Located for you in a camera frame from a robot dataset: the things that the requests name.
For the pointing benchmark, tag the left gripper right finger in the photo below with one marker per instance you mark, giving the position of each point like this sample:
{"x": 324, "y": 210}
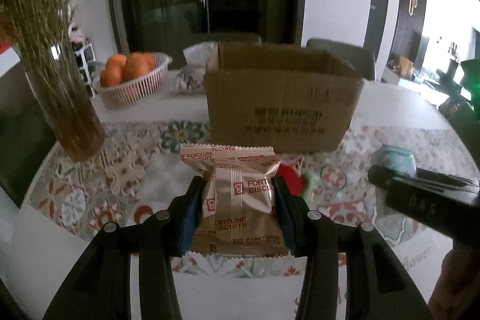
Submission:
{"x": 377, "y": 285}

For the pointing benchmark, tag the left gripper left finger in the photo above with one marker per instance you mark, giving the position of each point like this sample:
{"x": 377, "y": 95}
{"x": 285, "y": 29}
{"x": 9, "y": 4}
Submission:
{"x": 98, "y": 285}

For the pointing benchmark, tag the light blue tissue pack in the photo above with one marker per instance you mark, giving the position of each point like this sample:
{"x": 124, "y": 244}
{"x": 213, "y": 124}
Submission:
{"x": 396, "y": 159}

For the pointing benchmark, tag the green knitted glove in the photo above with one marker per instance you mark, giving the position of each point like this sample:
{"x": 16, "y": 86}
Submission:
{"x": 461, "y": 110}

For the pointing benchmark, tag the red pompom green plush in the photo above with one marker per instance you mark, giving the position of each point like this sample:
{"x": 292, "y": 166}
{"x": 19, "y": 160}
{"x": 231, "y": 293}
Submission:
{"x": 301, "y": 184}

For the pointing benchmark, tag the gold fortune biscuits packet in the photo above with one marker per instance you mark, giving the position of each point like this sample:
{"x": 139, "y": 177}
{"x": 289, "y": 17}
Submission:
{"x": 238, "y": 209}
{"x": 201, "y": 157}

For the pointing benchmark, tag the white tv cabinet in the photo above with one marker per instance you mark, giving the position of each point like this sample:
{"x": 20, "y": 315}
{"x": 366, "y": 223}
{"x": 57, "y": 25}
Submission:
{"x": 409, "y": 82}

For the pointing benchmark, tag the glass vase with water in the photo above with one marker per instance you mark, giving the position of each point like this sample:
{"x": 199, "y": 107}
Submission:
{"x": 71, "y": 116}

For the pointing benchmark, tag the dark side chair left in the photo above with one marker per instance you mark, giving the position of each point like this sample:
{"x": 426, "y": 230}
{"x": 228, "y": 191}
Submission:
{"x": 26, "y": 139}

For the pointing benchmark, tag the dark chair right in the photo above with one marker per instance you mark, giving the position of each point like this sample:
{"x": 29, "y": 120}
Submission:
{"x": 360, "y": 59}

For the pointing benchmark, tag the brown cardboard box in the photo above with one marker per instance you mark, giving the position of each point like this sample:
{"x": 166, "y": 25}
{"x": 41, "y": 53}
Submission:
{"x": 293, "y": 99}

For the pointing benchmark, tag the white basket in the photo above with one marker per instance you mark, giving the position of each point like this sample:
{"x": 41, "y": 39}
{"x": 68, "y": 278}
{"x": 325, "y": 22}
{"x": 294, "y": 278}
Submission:
{"x": 131, "y": 92}

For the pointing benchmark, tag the orange fruit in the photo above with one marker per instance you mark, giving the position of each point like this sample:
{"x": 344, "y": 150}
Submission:
{"x": 137, "y": 65}
{"x": 111, "y": 76}
{"x": 118, "y": 60}
{"x": 151, "y": 59}

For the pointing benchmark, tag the floral tissue box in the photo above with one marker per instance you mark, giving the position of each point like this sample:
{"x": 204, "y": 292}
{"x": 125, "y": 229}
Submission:
{"x": 190, "y": 79}

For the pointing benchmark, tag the white shoe rack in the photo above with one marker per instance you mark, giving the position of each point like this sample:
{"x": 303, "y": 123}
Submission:
{"x": 85, "y": 58}

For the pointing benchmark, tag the dried flower bunch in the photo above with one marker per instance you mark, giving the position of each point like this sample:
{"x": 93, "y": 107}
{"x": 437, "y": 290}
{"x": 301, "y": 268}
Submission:
{"x": 41, "y": 29}

